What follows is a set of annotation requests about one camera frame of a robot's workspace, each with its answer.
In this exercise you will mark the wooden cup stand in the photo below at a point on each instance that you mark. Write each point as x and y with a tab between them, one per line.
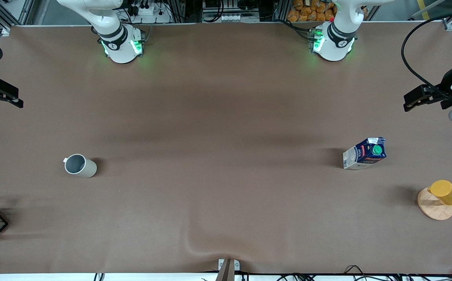
431	210

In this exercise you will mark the yellow plastic cup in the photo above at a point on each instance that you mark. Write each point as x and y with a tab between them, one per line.
446	192

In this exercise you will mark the bag of orange buns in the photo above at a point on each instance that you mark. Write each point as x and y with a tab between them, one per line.
312	11

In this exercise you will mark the metal bracket with pole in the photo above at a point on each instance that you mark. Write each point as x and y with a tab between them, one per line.
228	269

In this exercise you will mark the grey mug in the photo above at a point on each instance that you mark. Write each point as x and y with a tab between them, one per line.
87	168

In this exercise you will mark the white power strip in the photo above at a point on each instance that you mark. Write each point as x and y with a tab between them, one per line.
152	15

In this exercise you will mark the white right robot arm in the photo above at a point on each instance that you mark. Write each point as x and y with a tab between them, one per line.
118	47

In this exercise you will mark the white connector block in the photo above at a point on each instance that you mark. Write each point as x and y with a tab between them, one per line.
230	17

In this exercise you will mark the brown table cloth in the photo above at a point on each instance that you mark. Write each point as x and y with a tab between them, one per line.
226	97

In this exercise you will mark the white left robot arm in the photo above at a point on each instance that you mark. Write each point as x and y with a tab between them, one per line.
333	43

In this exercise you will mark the blue white milk carton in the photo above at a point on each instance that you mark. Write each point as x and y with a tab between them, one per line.
366	156

